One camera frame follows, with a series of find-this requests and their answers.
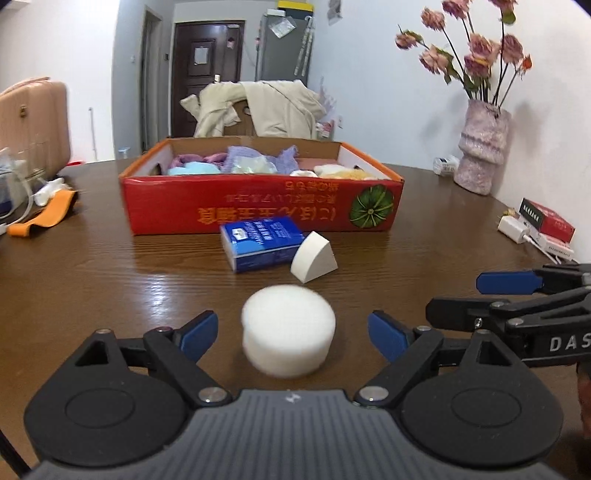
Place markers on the dark entrance door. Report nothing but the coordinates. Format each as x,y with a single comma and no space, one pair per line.
203,52

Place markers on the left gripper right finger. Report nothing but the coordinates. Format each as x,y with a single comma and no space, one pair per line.
411,354

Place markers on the white yellow plush sheep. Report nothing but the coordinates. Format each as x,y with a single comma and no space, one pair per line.
334,171

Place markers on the blue tissue pack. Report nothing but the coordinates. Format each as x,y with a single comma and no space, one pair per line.
252,245

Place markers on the yellow box on refrigerator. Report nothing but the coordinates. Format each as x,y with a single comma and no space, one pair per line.
295,5

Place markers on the pink textured vase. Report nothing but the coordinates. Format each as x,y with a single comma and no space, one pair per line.
484,143

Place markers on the beige coat on chair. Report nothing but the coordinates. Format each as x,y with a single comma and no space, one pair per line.
277,108

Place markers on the purple folded cloth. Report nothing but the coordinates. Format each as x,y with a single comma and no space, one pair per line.
216,159

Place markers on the red orange cardboard box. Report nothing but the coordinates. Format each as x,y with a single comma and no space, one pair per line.
157,203

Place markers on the white medicine bottle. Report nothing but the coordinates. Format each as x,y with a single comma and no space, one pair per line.
446,166

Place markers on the white wedge sponge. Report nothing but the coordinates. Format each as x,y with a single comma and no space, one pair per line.
313,259

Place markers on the white power adapter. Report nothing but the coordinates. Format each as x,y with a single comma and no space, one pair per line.
518,232

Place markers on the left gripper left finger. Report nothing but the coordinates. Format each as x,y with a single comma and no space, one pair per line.
174,354

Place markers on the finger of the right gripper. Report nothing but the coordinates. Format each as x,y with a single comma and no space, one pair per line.
546,280

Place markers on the grey refrigerator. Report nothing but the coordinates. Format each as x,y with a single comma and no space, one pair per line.
284,50

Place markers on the light blue cloth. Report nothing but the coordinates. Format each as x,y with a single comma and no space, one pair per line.
194,168

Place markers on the white round sponge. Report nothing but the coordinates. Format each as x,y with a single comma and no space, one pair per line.
287,331

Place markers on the purple knitted cloth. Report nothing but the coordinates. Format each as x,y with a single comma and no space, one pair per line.
245,160

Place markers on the pink suitcase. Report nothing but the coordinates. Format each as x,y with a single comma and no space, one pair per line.
34,124

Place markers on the red cigarette box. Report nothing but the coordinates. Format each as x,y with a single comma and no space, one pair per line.
546,221

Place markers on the brown wooden chair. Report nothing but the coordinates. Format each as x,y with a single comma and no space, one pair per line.
245,127

